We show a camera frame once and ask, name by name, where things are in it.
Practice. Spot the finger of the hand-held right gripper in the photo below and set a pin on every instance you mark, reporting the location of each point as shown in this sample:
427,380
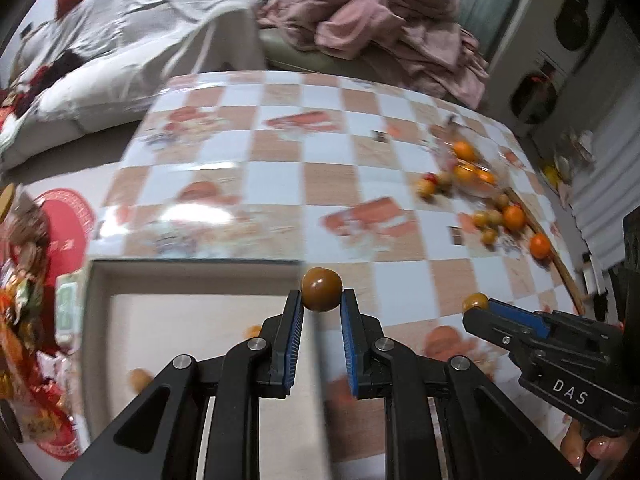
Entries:
520,317
492,327

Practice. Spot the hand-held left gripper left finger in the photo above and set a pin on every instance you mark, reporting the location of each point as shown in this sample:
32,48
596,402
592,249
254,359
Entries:
295,345

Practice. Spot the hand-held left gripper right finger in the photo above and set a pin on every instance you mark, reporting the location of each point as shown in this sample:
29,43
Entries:
350,350

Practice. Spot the dark brown longan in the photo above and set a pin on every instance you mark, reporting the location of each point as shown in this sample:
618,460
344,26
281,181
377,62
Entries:
321,290

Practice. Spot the white shallow tray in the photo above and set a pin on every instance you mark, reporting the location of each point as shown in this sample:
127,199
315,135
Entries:
200,310

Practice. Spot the person's right hand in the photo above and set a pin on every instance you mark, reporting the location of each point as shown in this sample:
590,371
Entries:
575,447

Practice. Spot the orange mandarin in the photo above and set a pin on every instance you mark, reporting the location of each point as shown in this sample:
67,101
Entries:
513,217
539,245

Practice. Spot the orange kumquat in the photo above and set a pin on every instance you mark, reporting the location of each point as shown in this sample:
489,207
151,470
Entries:
464,172
484,176
462,150

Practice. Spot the yellow object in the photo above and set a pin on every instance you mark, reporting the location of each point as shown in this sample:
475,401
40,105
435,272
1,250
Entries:
550,173

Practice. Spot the white front-load washer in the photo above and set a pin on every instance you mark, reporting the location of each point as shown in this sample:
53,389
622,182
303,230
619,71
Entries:
575,15
535,92

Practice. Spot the green wet wipes pack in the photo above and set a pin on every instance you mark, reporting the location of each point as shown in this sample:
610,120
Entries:
67,305

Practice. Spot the red round mat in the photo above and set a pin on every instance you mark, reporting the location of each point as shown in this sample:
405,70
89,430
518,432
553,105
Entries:
70,220

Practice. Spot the pile of snack packets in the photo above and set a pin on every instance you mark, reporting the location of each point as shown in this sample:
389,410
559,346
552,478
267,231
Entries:
30,270

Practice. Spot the beige leather sofa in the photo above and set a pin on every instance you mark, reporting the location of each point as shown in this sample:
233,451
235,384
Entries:
310,57

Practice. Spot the pink blanket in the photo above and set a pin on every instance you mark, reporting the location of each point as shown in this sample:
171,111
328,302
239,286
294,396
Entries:
375,20

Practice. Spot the grey covered sofa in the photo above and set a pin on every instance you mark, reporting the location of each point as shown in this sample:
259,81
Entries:
125,35

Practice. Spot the dark red garment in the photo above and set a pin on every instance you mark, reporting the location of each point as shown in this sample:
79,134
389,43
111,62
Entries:
45,80

